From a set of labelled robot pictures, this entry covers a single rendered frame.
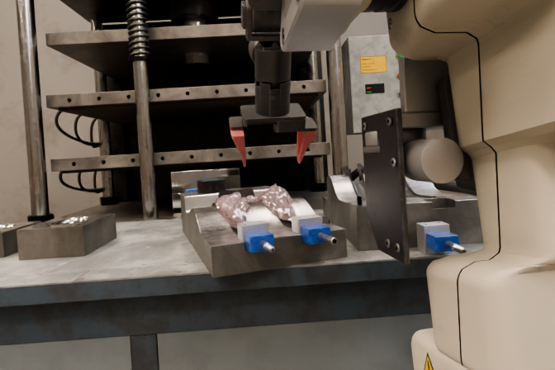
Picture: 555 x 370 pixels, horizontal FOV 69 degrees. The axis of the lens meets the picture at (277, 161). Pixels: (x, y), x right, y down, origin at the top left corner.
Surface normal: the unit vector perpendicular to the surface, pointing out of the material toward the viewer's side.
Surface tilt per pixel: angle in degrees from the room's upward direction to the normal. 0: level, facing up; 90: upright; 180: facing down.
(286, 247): 90
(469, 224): 90
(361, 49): 90
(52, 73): 90
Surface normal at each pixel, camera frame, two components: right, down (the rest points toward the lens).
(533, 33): -0.99, 0.07
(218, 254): 0.33, 0.00
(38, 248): 0.03, 0.02
